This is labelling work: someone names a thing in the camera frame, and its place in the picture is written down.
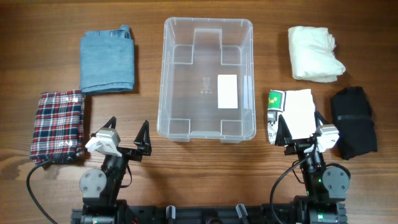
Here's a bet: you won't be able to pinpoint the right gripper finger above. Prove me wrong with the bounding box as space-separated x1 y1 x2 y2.
274 114 292 146
314 111 329 127

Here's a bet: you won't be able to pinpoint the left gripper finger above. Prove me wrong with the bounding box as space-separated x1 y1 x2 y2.
134 120 151 150
103 116 117 129

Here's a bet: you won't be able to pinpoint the white printed t-shirt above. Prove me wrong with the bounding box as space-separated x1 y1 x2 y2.
267 89 316 144

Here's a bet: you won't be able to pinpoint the black garment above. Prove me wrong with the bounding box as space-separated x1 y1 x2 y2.
330 86 377 160

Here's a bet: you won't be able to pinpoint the cream white cloth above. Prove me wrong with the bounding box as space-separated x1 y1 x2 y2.
288 26 346 83

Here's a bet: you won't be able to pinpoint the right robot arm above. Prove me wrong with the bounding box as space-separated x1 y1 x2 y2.
270 111 351 223

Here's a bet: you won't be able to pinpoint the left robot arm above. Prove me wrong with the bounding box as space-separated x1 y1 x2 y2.
71 116 152 224

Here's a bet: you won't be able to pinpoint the folded red plaid shirt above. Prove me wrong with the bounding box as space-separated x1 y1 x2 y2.
30 90 85 164

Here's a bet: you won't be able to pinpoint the folded blue denim jeans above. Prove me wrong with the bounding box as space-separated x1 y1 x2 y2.
80 25 135 95

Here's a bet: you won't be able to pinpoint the clear plastic storage bin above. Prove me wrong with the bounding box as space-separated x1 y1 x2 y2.
157 17 256 143

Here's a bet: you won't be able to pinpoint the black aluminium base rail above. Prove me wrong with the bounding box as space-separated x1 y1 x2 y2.
71 203 348 224

